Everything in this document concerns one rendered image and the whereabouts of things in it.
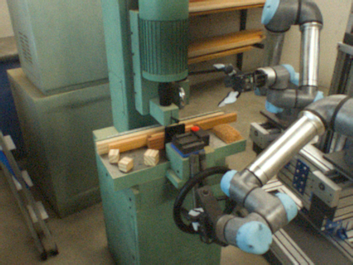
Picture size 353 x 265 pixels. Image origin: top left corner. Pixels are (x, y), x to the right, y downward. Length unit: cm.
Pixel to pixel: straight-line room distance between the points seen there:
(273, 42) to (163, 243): 103
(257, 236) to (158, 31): 74
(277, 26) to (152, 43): 61
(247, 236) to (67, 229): 172
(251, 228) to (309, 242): 124
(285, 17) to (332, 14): 316
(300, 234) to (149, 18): 145
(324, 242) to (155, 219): 103
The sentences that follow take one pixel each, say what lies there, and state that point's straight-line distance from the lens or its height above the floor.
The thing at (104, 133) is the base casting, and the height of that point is 80.
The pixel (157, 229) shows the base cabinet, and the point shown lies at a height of 58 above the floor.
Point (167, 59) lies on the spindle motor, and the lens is 124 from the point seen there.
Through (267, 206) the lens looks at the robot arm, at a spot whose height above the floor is 104.
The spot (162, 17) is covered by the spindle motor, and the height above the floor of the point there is 142.
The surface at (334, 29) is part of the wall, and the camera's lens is 472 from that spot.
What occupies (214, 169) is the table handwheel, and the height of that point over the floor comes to 95.
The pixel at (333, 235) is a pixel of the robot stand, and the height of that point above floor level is 23.
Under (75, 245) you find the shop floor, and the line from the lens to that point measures 231.
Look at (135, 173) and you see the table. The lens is 127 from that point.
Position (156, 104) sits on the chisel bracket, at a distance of 140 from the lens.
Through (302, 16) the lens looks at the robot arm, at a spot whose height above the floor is 137.
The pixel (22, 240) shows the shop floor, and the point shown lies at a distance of 245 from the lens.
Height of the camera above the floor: 163
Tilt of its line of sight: 29 degrees down
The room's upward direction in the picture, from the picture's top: straight up
